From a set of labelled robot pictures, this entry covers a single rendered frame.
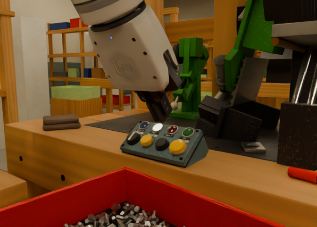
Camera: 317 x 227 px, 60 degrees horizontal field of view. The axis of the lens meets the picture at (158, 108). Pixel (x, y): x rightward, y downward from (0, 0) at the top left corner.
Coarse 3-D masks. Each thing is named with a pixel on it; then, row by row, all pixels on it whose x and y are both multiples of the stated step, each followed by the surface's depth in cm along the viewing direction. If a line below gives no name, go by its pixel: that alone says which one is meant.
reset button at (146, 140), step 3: (144, 135) 53; (147, 135) 52; (141, 138) 52; (144, 138) 52; (147, 138) 52; (150, 138) 52; (141, 141) 52; (144, 141) 51; (147, 141) 51; (150, 141) 51; (144, 144) 51; (147, 144) 51
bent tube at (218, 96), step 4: (244, 8) 68; (240, 16) 67; (240, 20) 67; (240, 72) 74; (220, 92) 71; (224, 92) 70; (228, 92) 71; (216, 96) 70; (220, 96) 70; (224, 96) 70
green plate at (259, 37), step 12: (252, 0) 58; (252, 12) 59; (252, 24) 60; (264, 24) 58; (240, 36) 60; (252, 36) 60; (264, 36) 58; (240, 48) 62; (252, 48) 60; (264, 48) 59; (276, 48) 59; (240, 60) 64
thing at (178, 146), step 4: (176, 140) 48; (180, 140) 48; (172, 144) 48; (176, 144) 48; (180, 144) 47; (184, 144) 47; (172, 148) 47; (176, 148) 47; (180, 148) 47; (184, 148) 47; (172, 152) 47; (176, 152) 47; (180, 152) 47
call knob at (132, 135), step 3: (132, 132) 55; (135, 132) 54; (129, 135) 54; (132, 135) 54; (135, 135) 54; (138, 135) 54; (126, 138) 54; (129, 138) 53; (132, 138) 53; (135, 138) 53; (138, 138) 54; (129, 141) 53; (132, 141) 53; (135, 141) 53
